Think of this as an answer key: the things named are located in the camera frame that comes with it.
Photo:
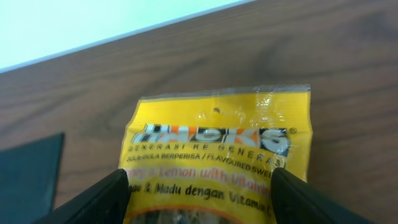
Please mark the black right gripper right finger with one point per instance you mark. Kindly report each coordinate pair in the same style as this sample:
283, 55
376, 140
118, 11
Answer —
294, 201

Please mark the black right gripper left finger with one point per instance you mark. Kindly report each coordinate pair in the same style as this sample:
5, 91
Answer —
104, 202

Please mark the yellow Hacks candy bag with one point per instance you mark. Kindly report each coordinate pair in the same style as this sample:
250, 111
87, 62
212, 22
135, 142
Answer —
208, 157

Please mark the black open gift box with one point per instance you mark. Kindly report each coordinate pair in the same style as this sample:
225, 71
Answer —
29, 175

